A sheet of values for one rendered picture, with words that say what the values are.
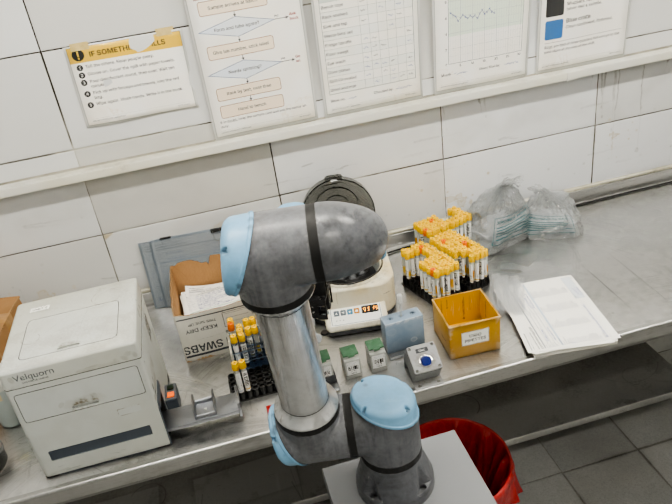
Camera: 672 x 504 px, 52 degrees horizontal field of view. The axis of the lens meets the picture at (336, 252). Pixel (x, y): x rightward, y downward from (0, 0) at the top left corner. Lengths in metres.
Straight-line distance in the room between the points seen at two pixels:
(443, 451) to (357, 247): 0.62
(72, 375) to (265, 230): 0.70
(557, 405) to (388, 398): 1.34
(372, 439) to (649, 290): 1.02
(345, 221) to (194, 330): 0.94
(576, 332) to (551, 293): 0.18
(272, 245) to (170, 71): 1.04
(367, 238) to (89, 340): 0.75
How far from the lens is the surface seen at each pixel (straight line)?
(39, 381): 1.54
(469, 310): 1.82
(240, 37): 1.88
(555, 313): 1.86
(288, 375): 1.12
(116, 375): 1.52
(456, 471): 1.41
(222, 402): 1.65
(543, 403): 2.51
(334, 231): 0.93
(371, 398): 1.23
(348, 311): 1.84
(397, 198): 2.15
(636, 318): 1.90
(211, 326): 1.81
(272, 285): 0.96
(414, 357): 1.63
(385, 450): 1.26
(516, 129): 2.23
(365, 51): 1.96
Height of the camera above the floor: 1.97
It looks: 30 degrees down
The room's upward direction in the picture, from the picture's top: 8 degrees counter-clockwise
